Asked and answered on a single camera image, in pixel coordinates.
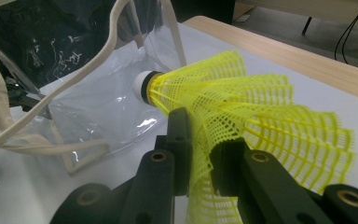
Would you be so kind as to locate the yellow plastic shuttlecock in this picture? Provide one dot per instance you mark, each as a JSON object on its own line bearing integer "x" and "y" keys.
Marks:
{"x": 245, "y": 102}

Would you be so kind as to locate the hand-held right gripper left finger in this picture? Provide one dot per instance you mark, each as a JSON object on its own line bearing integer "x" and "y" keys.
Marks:
{"x": 177, "y": 149}

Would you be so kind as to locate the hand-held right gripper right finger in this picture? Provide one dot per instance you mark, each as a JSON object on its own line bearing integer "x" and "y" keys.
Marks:
{"x": 267, "y": 186}

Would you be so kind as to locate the white table cover sheet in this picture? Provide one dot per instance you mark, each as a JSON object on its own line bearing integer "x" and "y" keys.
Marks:
{"x": 205, "y": 43}

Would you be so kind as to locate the clear plastic bag beige trim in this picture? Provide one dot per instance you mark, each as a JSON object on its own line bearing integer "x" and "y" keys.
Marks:
{"x": 99, "y": 102}

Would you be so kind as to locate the small black wall bracket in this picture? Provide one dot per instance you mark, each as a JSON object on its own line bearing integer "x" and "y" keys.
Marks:
{"x": 306, "y": 26}

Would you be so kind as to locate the light wooden table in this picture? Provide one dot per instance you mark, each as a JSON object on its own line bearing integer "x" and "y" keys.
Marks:
{"x": 292, "y": 59}

